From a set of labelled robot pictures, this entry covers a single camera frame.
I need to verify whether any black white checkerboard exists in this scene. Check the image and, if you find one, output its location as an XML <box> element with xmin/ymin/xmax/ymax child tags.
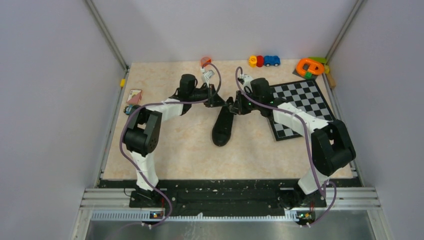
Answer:
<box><xmin>270</xmin><ymin>79</ymin><xmax>336</xmax><ymax>121</ymax></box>

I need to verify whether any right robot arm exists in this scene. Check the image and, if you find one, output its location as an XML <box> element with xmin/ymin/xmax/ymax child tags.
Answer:
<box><xmin>235</xmin><ymin>74</ymin><xmax>357</xmax><ymax>206</ymax></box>

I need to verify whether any yellow clip on rail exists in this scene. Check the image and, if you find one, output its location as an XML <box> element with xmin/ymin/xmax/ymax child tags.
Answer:
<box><xmin>119</xmin><ymin>78</ymin><xmax>126</xmax><ymax>88</ymax></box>

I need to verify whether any black canvas sneaker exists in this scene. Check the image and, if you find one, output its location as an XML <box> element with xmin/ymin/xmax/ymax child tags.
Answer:
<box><xmin>211</xmin><ymin>97</ymin><xmax>235</xmax><ymax>147</ymax></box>

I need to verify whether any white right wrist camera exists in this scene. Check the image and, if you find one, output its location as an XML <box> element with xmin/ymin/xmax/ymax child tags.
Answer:
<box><xmin>237</xmin><ymin>74</ymin><xmax>254</xmax><ymax>91</ymax></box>

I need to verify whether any orange toy brick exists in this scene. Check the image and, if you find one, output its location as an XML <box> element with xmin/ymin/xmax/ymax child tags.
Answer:
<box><xmin>200</xmin><ymin>56</ymin><xmax>212</xmax><ymax>68</ymax></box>

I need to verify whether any aluminium frame rail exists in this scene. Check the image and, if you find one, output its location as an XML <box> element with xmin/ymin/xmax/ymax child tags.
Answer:
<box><xmin>83</xmin><ymin>0</ymin><xmax>129</xmax><ymax>71</ymax></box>

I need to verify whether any wooden block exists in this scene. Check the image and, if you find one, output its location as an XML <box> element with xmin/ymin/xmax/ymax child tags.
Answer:
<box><xmin>326</xmin><ymin>73</ymin><xmax>337</xmax><ymax>89</ymax></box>

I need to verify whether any yellow toy cylinder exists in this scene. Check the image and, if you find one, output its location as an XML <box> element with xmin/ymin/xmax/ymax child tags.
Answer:
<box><xmin>248</xmin><ymin>55</ymin><xmax>258</xmax><ymax>68</ymax></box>

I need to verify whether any green toy block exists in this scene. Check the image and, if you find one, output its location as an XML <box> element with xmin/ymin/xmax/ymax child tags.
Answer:
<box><xmin>308</xmin><ymin>56</ymin><xmax>328</xmax><ymax>65</ymax></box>

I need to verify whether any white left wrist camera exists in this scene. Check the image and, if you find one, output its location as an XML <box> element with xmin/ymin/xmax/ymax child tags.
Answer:
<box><xmin>200</xmin><ymin>67</ymin><xmax>215</xmax><ymax>86</ymax></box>

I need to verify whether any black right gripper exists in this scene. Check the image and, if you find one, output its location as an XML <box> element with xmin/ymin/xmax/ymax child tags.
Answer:
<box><xmin>230</xmin><ymin>89</ymin><xmax>261</xmax><ymax>116</ymax></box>

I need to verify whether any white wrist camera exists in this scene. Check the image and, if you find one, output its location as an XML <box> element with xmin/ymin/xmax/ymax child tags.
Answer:
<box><xmin>200</xmin><ymin>67</ymin><xmax>215</xmax><ymax>86</ymax></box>
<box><xmin>237</xmin><ymin>74</ymin><xmax>254</xmax><ymax>91</ymax></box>

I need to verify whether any red toy cylinder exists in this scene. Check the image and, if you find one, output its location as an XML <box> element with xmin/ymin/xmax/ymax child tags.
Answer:
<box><xmin>256</xmin><ymin>55</ymin><xmax>264</xmax><ymax>68</ymax></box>

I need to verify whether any small blue toy robot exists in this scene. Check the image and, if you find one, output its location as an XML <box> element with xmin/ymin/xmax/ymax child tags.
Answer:
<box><xmin>123</xmin><ymin>105</ymin><xmax>137</xmax><ymax>116</ymax></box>

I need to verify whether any blue toy car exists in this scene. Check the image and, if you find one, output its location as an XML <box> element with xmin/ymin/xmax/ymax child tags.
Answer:
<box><xmin>263</xmin><ymin>55</ymin><xmax>281</xmax><ymax>67</ymax></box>

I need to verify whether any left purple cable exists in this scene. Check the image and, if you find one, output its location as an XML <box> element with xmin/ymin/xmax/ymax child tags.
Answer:
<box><xmin>119</xmin><ymin>62</ymin><xmax>223</xmax><ymax>229</ymax></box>

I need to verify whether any orange plastic ring toy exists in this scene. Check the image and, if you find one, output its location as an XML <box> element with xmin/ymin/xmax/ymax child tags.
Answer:
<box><xmin>295</xmin><ymin>58</ymin><xmax>325</xmax><ymax>79</ymax></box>

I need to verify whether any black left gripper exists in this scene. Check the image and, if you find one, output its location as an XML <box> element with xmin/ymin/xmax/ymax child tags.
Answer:
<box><xmin>189</xmin><ymin>83</ymin><xmax>227</xmax><ymax>108</ymax></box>

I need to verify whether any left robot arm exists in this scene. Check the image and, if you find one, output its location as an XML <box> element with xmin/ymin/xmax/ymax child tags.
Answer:
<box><xmin>119</xmin><ymin>70</ymin><xmax>225</xmax><ymax>207</ymax></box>

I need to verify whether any pink tangram puzzle box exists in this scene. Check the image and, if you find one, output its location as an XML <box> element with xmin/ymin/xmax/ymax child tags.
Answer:
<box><xmin>126</xmin><ymin>89</ymin><xmax>143</xmax><ymax>105</ymax></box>

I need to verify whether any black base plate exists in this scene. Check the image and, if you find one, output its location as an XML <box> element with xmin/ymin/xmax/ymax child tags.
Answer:
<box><xmin>129</xmin><ymin>178</ymin><xmax>364</xmax><ymax>218</ymax></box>

